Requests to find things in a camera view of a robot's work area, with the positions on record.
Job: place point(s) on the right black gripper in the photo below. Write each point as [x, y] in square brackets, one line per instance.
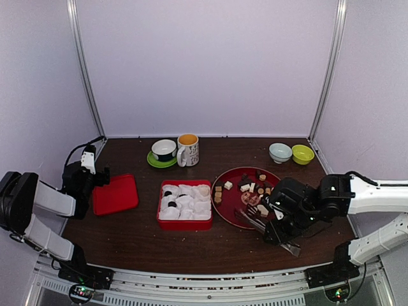
[278, 236]

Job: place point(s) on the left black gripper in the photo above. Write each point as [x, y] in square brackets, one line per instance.
[101, 180]

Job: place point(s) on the metal tongs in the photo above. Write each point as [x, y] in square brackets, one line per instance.
[254, 220]

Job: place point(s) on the red box lid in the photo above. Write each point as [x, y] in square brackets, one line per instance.
[119, 195]

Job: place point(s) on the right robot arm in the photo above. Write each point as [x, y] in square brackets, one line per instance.
[338, 195]

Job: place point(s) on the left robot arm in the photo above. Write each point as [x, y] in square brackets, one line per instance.
[33, 211]

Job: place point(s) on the white square chocolate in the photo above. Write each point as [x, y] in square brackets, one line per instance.
[228, 185]

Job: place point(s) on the tan square chocolate lower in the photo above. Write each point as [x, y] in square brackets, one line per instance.
[218, 197]

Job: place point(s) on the red chocolate box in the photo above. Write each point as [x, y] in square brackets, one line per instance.
[185, 225]

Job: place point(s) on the round red tray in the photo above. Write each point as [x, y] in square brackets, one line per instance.
[261, 181]

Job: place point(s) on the green saucer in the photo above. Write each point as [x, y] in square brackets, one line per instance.
[152, 161]

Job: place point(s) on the light blue bowl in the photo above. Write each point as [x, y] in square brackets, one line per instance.
[280, 152]

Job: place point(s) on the white and dark cup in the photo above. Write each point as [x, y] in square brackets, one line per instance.
[164, 150]

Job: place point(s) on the lime green bowl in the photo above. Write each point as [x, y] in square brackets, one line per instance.
[302, 154]

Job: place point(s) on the white paper liner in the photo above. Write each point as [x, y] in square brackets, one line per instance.
[196, 206]

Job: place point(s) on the white patterned mug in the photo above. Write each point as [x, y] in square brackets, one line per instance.
[188, 150]

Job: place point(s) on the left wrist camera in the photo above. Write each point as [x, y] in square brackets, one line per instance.
[88, 159]

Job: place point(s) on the metal base rail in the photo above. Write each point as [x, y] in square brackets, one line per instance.
[281, 287]

